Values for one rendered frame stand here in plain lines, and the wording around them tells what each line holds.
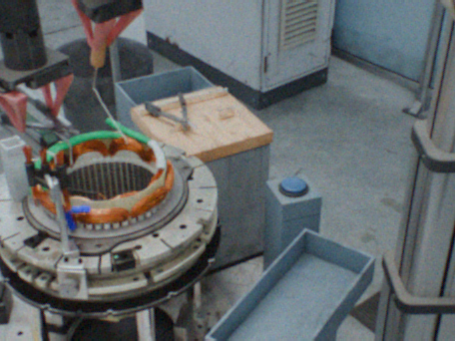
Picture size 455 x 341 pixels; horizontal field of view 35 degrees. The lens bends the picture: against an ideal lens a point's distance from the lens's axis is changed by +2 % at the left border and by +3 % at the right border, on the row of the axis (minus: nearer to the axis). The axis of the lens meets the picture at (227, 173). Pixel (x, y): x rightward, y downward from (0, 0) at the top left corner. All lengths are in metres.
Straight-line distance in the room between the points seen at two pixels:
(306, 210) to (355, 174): 1.93
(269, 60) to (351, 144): 0.56
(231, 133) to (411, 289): 0.39
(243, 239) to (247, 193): 0.11
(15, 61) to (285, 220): 0.47
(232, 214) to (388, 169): 1.88
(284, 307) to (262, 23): 2.47
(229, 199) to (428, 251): 0.37
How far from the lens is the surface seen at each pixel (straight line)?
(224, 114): 1.28
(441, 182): 1.03
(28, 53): 1.02
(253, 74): 3.43
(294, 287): 0.99
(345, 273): 1.02
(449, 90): 0.98
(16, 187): 1.05
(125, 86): 1.43
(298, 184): 1.15
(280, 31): 3.38
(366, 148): 3.26
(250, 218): 1.34
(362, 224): 2.79
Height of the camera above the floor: 1.70
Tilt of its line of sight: 34 degrees down
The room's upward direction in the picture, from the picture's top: straight up
